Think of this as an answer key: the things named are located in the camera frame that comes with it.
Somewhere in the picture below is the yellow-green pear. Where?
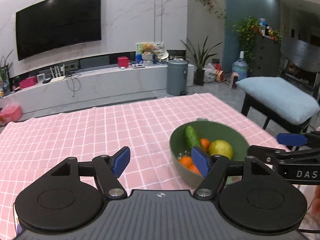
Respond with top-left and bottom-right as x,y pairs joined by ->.
208,140 -> 233,160

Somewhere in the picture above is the orange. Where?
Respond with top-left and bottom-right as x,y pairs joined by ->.
178,156 -> 193,168
200,138 -> 211,153
188,164 -> 201,176

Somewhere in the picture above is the green cucumber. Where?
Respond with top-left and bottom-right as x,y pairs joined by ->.
184,126 -> 202,150

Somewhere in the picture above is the green colander bowl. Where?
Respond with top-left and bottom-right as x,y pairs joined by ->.
169,119 -> 249,189

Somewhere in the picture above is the blue cushioned bench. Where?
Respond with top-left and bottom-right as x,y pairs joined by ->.
236,77 -> 319,133

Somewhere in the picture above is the pink checkered tablecloth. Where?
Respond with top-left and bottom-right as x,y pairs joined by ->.
1,93 -> 278,239

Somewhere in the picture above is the white marble TV console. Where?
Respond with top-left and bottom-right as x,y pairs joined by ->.
0,63 -> 195,114

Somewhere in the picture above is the dark cabinet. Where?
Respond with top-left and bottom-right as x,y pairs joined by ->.
250,35 -> 280,76

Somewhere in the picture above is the water jug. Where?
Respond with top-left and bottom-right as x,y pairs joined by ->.
232,51 -> 248,81

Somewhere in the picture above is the white shopping bag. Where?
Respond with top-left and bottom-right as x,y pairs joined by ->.
203,63 -> 216,83

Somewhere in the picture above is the potted plant by bin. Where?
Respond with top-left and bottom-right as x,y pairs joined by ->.
180,36 -> 222,86

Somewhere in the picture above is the grey trash bin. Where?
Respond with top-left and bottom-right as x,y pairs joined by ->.
167,60 -> 188,96

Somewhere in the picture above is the white wifi router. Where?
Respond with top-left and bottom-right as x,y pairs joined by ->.
50,64 -> 66,83

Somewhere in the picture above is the red box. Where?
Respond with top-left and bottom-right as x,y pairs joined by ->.
118,56 -> 130,68

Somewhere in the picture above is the pink plastic container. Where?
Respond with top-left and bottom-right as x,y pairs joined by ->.
1,103 -> 22,125

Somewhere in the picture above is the pink box on console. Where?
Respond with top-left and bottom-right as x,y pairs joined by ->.
20,76 -> 37,89

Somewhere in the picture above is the trailing green plant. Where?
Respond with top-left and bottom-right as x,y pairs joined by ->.
233,16 -> 261,63

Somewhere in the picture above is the teddy bear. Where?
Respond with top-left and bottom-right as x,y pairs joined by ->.
140,43 -> 154,54

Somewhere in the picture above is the left potted plant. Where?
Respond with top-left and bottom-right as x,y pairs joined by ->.
1,50 -> 14,96

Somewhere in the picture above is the black hanging cable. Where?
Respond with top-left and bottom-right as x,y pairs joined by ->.
65,73 -> 82,98

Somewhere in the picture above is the black wall television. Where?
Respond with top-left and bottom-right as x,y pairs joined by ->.
16,0 -> 101,61

